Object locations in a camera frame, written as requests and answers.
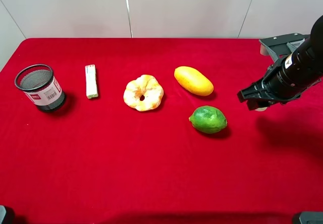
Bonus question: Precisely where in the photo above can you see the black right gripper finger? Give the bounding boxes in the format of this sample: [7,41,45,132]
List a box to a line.
[267,100,278,107]

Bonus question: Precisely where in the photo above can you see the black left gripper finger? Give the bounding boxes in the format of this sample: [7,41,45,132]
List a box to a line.
[247,100,265,110]

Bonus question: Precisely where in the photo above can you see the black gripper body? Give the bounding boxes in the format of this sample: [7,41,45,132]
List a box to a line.
[237,57,322,105]

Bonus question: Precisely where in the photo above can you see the small white duck figurine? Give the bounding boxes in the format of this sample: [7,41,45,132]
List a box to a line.
[255,107,267,111]

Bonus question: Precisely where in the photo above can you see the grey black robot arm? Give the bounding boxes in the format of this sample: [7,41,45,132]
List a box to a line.
[237,17,322,110]

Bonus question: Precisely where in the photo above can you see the dark object bottom right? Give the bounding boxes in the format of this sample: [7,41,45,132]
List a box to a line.
[292,211,323,224]

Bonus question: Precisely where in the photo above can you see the dark object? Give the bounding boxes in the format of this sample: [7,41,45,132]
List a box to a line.
[292,211,323,224]
[0,205,15,224]

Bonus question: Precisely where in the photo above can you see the dark object bottom left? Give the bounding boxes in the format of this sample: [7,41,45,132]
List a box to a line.
[0,205,15,224]

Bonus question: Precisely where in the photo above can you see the green lime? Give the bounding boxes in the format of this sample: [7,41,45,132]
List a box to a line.
[189,105,228,134]

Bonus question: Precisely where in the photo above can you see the yellow mango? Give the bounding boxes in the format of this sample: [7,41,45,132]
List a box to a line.
[174,66,214,96]

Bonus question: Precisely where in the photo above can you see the orange white twisted bread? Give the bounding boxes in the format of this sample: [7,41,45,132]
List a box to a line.
[123,75,164,111]

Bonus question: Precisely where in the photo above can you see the white green small box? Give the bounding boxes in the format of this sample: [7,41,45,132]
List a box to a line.
[85,65,98,99]

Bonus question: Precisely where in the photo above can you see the red tablecloth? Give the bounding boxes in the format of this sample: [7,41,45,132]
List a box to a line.
[1,38,322,223]

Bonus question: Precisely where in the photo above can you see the black mesh pen cup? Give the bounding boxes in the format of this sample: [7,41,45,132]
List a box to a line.
[14,64,66,112]

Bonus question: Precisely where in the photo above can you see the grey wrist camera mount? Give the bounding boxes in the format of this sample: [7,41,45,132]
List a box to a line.
[259,33,309,63]

